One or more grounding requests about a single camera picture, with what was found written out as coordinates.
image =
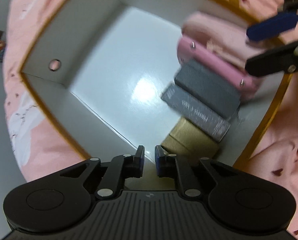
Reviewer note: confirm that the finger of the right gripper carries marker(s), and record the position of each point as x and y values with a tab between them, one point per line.
285	19
282	59

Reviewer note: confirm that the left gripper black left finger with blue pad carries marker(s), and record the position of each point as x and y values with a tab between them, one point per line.
107	179

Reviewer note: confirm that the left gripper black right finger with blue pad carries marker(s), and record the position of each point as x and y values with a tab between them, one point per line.
191	180

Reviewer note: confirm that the brown cardboard small box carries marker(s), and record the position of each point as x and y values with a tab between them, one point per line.
188	140

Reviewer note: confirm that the pink case with studs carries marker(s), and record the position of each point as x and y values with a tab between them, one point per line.
189	49

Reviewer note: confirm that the grey printed slim box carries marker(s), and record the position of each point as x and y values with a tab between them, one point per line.
197	112

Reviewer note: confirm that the pink pouch in box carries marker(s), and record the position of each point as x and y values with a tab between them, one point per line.
223	38

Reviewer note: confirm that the pink cloud pattern duvet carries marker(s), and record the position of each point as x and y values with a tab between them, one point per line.
50	150

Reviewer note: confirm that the dark grey small box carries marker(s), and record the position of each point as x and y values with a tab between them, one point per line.
209	88

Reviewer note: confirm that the open cardboard box white inside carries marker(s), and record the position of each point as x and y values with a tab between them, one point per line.
99	67

